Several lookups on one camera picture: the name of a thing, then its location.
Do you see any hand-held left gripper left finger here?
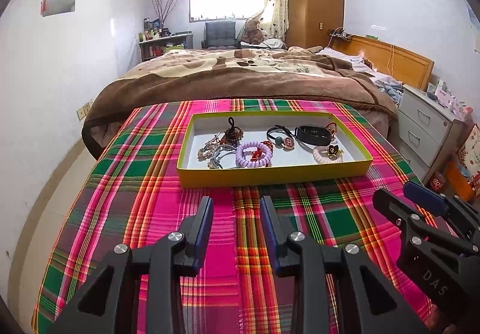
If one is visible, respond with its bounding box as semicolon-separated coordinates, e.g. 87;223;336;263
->
49;195;214;334

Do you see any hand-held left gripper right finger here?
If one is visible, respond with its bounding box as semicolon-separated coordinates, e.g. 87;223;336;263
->
260;195;428;334

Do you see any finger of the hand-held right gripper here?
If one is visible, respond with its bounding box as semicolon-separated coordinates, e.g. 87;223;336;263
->
403;181;480;245
373;189;469;258

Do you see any gold bead chain bracelet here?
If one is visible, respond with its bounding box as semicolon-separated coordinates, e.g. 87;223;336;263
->
197;133;224;162

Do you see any black hair tie grey bead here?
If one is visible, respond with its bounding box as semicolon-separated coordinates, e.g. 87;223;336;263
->
266;125;289;147

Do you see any yellow-green shallow box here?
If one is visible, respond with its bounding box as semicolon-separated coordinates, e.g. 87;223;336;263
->
176;112;374;188

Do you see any red drink can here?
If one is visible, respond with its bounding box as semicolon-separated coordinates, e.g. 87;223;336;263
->
429;174;447;192

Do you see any orange bag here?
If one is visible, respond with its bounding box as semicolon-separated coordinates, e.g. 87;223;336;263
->
444;160;477;203

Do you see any red white patterned bag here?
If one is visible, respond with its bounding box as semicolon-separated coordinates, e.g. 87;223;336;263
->
455;124;480;177

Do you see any grey drawer nightstand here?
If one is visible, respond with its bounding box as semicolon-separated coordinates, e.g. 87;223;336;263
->
397;84;466;185

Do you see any pink green plaid cloth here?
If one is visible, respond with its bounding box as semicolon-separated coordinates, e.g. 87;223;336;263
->
32;99;454;334

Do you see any clutter of small boxes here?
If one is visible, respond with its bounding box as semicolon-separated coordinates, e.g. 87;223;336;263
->
427;79;473;119

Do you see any black oval bangle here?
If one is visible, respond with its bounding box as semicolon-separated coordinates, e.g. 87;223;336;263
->
295;125;334;147

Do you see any white blue bedding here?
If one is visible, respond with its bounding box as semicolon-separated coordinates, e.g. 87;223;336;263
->
319;47;405;102

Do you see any wooden bed headboard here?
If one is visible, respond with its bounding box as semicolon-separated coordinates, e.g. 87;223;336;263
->
332;34;435;91

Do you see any brown beige blanket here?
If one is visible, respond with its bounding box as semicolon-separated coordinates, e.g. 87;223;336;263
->
82;47;399;160

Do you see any white low shelf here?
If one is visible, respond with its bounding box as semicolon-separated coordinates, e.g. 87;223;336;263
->
138;32;195;63

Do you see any dark grey armchair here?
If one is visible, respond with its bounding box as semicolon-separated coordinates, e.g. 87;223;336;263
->
201;21;241;50

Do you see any brown teddy bear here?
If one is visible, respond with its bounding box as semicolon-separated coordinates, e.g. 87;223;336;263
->
240;18;265;45

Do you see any group of bottles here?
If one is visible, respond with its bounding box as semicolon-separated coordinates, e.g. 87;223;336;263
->
140;17;171;43

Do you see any wooden wardrobe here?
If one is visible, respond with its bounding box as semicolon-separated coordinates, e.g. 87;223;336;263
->
287;0;345;50

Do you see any bright window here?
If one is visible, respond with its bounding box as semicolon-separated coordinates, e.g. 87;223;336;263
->
188;0;263;23

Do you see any dried branches bouquet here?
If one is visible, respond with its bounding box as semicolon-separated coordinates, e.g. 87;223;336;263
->
152;0;182;29

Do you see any dotted cream curtain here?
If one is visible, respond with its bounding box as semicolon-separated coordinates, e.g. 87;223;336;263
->
260;0;289;40

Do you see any purple spiral hair tie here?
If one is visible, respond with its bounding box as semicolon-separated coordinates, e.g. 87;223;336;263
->
235;140;274;170

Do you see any red bow hair tie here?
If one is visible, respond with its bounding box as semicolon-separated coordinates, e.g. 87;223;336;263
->
247;148;269;168

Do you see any pink spiral hair tie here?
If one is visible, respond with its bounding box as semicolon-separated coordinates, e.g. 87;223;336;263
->
312;145;344;165

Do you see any round brown charm hair tie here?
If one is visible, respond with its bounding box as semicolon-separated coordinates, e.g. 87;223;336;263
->
260;135;298;151

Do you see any brown beaded hair tie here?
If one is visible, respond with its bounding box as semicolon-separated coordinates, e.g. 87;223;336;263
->
219;117;244;149

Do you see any wall socket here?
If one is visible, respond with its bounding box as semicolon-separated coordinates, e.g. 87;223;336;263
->
77;101;94;120

